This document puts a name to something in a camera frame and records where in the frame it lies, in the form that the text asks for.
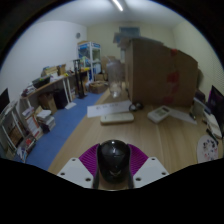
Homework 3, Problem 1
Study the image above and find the large brown cardboard box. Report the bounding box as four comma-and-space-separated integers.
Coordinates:
124, 37, 200, 108

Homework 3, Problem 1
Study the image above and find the black computer mouse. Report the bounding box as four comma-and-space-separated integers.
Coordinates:
96, 139, 132, 184

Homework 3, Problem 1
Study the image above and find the white paper sheet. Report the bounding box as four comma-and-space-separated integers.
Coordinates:
86, 100, 133, 119
169, 108, 198, 126

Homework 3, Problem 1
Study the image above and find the black marker pen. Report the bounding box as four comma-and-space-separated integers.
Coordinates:
205, 128, 220, 146

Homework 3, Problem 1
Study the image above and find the white metal stand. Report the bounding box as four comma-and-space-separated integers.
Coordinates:
0, 99, 24, 158

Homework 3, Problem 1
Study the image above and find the small black clip bundle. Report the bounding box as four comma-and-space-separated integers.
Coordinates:
128, 101, 145, 113

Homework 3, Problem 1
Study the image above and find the ceiling tube light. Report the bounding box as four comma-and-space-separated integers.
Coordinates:
111, 0, 125, 13

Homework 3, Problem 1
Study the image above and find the blue white display cabinet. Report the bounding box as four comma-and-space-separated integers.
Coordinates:
77, 40, 102, 76

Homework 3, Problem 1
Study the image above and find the black computer monitor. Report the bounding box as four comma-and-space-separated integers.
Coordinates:
0, 87, 11, 114

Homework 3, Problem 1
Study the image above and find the tall stack of books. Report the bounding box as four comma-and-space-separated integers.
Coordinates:
21, 106, 44, 141

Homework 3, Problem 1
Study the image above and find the black laptop screen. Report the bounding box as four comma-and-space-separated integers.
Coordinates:
207, 84, 224, 129

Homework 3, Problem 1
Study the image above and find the open cardboard floor box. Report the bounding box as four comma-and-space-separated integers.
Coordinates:
88, 80, 108, 95

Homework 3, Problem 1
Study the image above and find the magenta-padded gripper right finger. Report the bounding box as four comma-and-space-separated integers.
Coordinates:
128, 143, 170, 189

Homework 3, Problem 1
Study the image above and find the flat white rectangular device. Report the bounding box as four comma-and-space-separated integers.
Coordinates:
99, 111, 135, 126

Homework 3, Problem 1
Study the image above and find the cluttered wooden side desk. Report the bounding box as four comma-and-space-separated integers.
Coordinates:
19, 64, 76, 111

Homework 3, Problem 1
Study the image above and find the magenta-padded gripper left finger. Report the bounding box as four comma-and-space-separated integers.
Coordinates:
57, 143, 101, 189

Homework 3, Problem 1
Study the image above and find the clear plastic jar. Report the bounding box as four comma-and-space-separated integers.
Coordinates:
105, 56, 124, 99

